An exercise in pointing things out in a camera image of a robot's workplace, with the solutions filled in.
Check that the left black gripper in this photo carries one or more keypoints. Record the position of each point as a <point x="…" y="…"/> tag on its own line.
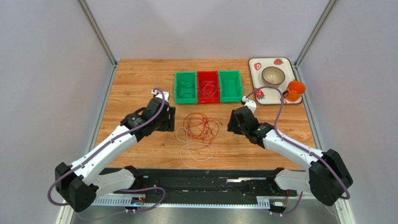
<point x="169" y="125"/>

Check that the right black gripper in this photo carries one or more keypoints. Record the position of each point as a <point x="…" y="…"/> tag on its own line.
<point x="235" y="121"/>

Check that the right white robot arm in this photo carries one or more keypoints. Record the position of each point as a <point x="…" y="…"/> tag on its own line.
<point x="324" y="174"/>

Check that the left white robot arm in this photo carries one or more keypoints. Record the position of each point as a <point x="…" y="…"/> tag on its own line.
<point x="80" y="183"/>

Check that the right green bin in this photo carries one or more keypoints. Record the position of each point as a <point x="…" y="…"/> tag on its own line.
<point x="231" y="88"/>

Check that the green bin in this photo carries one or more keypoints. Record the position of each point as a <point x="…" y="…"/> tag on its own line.
<point x="185" y="90"/>
<point x="231" y="88"/>

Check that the strawberry pattern tray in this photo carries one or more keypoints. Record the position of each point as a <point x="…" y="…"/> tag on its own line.
<point x="269" y="96"/>

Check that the left green bin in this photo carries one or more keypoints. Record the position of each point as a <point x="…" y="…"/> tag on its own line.
<point x="185" y="90"/>

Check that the red bin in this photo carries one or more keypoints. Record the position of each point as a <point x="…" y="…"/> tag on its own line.
<point x="208" y="87"/>

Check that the grey bowl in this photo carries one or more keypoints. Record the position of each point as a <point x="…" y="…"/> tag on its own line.
<point x="273" y="76"/>

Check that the orange cup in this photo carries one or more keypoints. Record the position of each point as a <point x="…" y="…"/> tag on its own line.
<point x="294" y="91"/>

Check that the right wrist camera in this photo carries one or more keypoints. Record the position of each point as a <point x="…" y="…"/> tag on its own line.
<point x="249" y="103"/>

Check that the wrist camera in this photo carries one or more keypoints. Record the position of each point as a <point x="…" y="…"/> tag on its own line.
<point x="157" y="93"/>
<point x="249" y="103"/>

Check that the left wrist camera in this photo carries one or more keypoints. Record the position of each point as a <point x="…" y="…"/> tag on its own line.
<point x="157" y="93"/>

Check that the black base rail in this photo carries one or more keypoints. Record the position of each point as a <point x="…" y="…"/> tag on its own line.
<point x="219" y="188"/>

